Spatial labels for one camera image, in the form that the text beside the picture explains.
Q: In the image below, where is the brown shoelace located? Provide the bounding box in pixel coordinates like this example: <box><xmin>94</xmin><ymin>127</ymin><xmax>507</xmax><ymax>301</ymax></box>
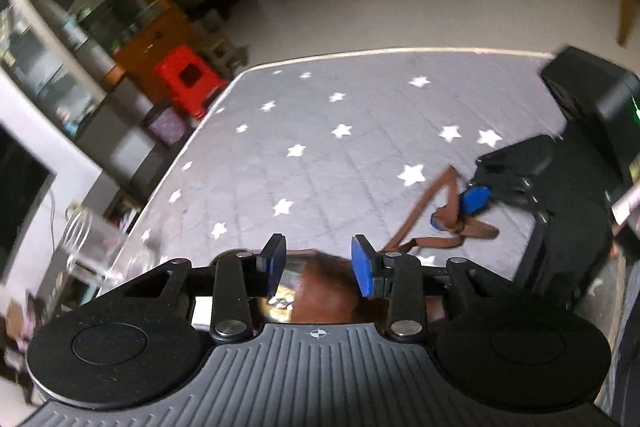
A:
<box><xmin>382</xmin><ymin>166</ymin><xmax>499</xmax><ymax>254</ymax></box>

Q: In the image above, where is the brown leather shoe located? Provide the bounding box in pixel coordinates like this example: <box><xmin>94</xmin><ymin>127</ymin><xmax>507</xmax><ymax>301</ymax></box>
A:
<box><xmin>188</xmin><ymin>248</ymin><xmax>446</xmax><ymax>327</ymax></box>

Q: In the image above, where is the purple patterned bin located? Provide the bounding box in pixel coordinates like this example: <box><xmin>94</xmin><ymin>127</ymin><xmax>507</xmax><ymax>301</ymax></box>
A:
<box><xmin>143</xmin><ymin>104</ymin><xmax>192</xmax><ymax>147</ymax></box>

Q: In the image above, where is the clear glass mug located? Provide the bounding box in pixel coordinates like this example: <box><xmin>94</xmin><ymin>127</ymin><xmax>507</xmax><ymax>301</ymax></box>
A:
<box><xmin>61</xmin><ymin>206</ymin><xmax>153</xmax><ymax>287</ymax></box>

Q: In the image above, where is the red plastic stool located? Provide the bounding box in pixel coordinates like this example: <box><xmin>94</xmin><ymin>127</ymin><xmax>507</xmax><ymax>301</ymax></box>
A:
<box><xmin>154</xmin><ymin>46</ymin><xmax>229</xmax><ymax>120</ymax></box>

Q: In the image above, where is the small wooden stool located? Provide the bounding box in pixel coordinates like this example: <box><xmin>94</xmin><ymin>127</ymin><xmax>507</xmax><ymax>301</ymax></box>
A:
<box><xmin>196</xmin><ymin>31</ymin><xmax>248</xmax><ymax>80</ymax></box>

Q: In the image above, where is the black flat television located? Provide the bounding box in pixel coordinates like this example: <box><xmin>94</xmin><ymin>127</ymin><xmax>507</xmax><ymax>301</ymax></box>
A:
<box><xmin>0</xmin><ymin>127</ymin><xmax>54</xmax><ymax>279</ymax></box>

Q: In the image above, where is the glass display cabinet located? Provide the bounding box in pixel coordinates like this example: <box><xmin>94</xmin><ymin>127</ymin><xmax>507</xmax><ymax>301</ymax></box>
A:
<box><xmin>1</xmin><ymin>0</ymin><xmax>163</xmax><ymax>194</ymax></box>

